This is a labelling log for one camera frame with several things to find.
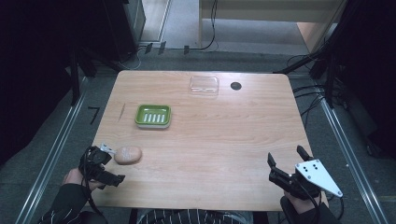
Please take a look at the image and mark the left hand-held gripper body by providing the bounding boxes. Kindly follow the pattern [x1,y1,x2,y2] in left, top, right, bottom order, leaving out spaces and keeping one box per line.
[78,143,117,185]

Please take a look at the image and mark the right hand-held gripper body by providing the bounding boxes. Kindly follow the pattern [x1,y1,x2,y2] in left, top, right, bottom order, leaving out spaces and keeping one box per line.
[268,159,344,201]

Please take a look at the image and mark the beige oval soap bar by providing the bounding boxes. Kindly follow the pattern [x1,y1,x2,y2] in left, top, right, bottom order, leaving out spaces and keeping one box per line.
[113,146,143,166]

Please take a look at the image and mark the person's left hand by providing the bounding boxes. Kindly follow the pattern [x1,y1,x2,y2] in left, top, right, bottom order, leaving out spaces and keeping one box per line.
[62,167,106,191]

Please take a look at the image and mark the person's right hand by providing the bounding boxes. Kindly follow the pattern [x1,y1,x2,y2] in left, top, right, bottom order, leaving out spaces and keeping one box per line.
[282,189,329,216]

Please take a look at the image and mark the green soap dish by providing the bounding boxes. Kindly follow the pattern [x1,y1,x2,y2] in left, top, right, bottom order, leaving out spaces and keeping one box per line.
[134,104,173,130]

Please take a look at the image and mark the person's striped clothing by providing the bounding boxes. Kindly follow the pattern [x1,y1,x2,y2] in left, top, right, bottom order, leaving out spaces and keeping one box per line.
[135,208,254,224]

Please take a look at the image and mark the clear plastic container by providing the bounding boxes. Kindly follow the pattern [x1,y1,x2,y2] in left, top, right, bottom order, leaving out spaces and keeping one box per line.
[189,75,220,96]

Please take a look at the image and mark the black cabinet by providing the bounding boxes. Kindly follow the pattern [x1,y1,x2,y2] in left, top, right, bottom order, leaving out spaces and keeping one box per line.
[101,0,147,62]

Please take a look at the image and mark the white desk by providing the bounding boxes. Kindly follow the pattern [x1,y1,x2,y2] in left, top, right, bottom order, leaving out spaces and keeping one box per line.
[198,0,347,53]

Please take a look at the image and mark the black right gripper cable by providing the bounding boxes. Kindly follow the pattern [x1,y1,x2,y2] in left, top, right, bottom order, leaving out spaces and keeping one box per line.
[298,183,346,221]

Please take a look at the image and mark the metal floor rail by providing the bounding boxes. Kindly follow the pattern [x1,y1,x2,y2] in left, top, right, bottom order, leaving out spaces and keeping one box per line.
[14,77,89,224]
[319,98,390,224]

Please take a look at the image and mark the bundle of black floor cables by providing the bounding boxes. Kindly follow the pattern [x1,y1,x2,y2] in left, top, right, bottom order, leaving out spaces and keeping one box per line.
[286,52,349,130]

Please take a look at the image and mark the black hanging cable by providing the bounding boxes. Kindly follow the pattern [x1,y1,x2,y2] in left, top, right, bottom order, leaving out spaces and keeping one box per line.
[188,0,219,51]

